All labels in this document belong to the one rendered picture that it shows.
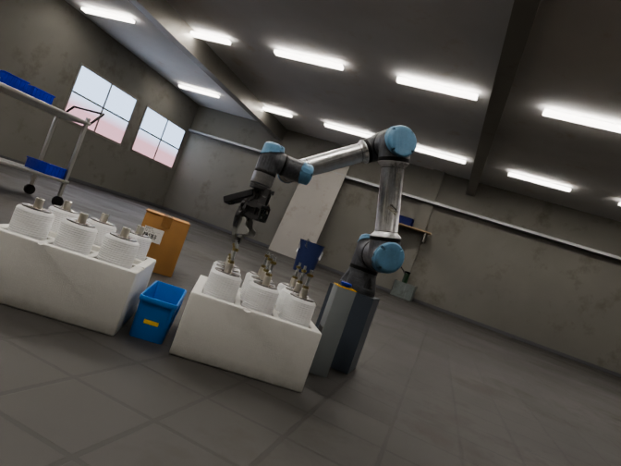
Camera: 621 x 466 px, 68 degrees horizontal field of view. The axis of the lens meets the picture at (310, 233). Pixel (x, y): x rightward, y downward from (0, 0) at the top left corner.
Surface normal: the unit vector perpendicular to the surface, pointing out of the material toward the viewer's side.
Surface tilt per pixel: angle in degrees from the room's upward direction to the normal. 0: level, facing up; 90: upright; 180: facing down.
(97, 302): 90
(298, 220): 76
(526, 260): 90
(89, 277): 90
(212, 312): 90
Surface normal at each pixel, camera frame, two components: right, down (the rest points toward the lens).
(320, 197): -0.18, -0.36
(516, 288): -0.27, -0.13
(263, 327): 0.17, 0.03
